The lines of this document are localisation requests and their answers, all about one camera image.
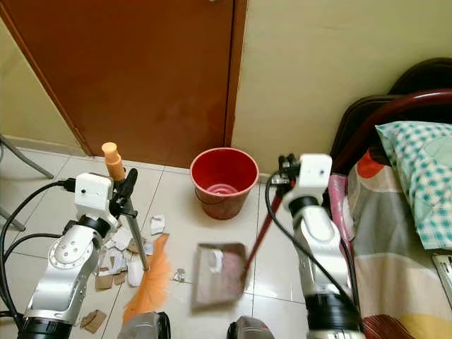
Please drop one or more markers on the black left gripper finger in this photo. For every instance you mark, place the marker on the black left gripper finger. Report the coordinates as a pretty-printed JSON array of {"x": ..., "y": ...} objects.
[{"x": 129, "y": 183}]

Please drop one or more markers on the orange bristle broom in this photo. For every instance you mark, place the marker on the orange bristle broom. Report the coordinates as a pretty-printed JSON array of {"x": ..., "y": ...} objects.
[{"x": 148, "y": 293}]

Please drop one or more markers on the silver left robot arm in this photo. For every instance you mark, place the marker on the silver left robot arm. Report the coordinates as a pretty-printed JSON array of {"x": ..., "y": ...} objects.
[{"x": 63, "y": 272}]

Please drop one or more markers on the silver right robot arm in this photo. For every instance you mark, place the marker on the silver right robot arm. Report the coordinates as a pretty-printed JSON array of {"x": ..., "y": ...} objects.
[{"x": 321, "y": 247}]

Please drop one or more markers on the white torn paper scrap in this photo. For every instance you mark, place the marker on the white torn paper scrap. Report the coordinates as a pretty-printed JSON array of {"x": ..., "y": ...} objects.
[{"x": 121, "y": 239}]

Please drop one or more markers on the white crumpled paper scrap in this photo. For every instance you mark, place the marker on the white crumpled paper scrap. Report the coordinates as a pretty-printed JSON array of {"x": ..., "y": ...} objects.
[{"x": 157, "y": 224}]

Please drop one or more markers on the red plastic bucket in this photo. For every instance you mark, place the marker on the red plastic bucket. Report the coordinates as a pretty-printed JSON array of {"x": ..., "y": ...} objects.
[{"x": 224, "y": 182}]

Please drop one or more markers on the white oval paper scrap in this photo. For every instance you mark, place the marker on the white oval paper scrap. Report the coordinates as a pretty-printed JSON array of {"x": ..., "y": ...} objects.
[{"x": 135, "y": 273}]

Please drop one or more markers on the small grey paper scrap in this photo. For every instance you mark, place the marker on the small grey paper scrap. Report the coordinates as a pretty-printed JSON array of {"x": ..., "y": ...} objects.
[{"x": 180, "y": 275}]

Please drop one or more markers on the white paper scrap in dustpan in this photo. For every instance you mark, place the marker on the white paper scrap in dustpan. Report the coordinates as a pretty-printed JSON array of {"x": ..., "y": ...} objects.
[{"x": 215, "y": 260}]

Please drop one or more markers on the brown wooden door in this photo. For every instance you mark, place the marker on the brown wooden door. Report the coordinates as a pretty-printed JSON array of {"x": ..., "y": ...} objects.
[{"x": 134, "y": 70}]

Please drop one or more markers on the folded brown cardboard scrap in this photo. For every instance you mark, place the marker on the folded brown cardboard scrap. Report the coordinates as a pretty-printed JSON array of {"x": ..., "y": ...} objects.
[{"x": 93, "y": 321}]

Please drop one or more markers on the grey metal chair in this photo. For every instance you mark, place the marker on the grey metal chair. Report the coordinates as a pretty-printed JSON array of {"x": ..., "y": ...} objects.
[{"x": 18, "y": 152}]

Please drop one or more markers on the dark red curved headboard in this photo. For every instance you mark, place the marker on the dark red curved headboard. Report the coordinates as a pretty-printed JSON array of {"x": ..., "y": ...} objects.
[{"x": 388, "y": 109}]

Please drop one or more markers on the teal checkered pillow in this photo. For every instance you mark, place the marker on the teal checkered pillow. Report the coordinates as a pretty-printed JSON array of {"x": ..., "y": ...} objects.
[{"x": 420, "y": 183}]

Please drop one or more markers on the bed with patterned sheet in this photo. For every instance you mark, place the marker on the bed with patterned sheet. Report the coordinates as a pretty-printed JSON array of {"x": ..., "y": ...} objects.
[{"x": 388, "y": 268}]

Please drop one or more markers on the grey right robot leg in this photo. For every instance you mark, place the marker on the grey right robot leg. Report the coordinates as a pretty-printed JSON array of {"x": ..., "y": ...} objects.
[{"x": 251, "y": 330}]

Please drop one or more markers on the black chair back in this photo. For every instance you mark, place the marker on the black chair back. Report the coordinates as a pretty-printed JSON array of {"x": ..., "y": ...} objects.
[{"x": 427, "y": 74}]

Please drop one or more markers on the white slatted object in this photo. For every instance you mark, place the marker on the white slatted object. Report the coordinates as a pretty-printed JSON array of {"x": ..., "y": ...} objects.
[{"x": 443, "y": 279}]

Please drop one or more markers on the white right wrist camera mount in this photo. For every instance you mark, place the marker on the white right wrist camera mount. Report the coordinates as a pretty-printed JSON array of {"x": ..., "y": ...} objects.
[{"x": 311, "y": 176}]

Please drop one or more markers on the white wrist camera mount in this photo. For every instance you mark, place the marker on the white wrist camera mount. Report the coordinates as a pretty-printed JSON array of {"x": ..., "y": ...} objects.
[
  {"x": 90, "y": 194},
  {"x": 311, "y": 176}
]

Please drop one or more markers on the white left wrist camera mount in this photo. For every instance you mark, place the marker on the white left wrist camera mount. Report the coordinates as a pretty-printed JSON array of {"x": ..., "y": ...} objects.
[{"x": 90, "y": 194}]

